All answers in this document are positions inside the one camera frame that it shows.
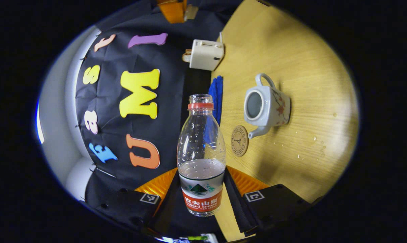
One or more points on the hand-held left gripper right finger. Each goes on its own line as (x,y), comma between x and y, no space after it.
(238,206)

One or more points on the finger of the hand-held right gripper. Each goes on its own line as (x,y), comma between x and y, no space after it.
(172,11)

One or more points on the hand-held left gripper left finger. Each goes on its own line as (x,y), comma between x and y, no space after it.
(168,206)

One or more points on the clear plastic water bottle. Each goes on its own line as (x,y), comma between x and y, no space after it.
(200,152)

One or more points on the round cork coaster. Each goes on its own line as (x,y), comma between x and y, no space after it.
(239,141)

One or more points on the white ceramic teacup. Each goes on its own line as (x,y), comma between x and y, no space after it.
(274,108)

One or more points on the bread slice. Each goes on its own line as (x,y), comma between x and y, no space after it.
(186,56)

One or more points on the white toaster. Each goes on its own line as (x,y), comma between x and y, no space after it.
(206,54)

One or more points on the black backdrop cloth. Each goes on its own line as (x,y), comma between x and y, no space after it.
(169,84)

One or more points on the blue towel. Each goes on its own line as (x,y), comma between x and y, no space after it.
(217,94)

